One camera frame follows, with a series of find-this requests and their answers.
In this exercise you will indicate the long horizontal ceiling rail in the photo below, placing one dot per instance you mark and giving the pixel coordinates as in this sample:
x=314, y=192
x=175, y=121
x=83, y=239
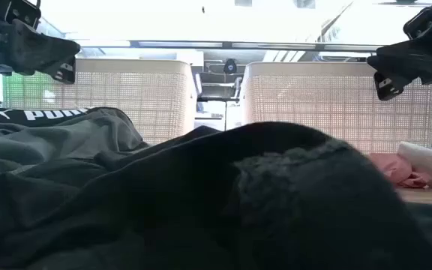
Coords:
x=178, y=44

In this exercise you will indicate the small black background camera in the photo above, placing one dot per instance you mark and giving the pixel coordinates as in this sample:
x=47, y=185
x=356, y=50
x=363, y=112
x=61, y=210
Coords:
x=230, y=66

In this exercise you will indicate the white cloth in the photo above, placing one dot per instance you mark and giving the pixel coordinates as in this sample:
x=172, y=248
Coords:
x=429, y=165

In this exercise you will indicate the white perforated plastic basket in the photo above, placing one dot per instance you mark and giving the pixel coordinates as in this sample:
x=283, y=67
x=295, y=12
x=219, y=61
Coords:
x=332, y=97
x=144, y=93

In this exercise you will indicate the large black garment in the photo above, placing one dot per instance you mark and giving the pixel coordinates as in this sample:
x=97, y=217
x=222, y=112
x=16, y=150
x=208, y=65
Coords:
x=201, y=206

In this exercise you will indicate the grey background shelf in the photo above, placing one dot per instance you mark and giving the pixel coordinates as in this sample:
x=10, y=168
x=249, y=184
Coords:
x=216, y=78

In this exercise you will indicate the black garment with Puma waistband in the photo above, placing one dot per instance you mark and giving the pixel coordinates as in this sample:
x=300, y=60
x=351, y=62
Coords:
x=13, y=122

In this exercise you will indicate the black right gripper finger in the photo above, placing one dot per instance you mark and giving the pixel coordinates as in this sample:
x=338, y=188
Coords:
x=411, y=60
x=386, y=88

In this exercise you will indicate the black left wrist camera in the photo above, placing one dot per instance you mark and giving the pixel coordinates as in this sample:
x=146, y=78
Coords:
x=23, y=13

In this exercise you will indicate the dark grey-green garment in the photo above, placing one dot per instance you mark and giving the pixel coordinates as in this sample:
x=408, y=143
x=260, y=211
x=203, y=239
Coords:
x=51, y=138

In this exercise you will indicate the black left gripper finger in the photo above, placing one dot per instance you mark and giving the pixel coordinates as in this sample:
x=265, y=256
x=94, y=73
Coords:
x=39, y=48
x=66, y=73

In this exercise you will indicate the rose pink cloth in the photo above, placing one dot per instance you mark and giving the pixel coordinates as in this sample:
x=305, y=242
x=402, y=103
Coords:
x=392, y=168

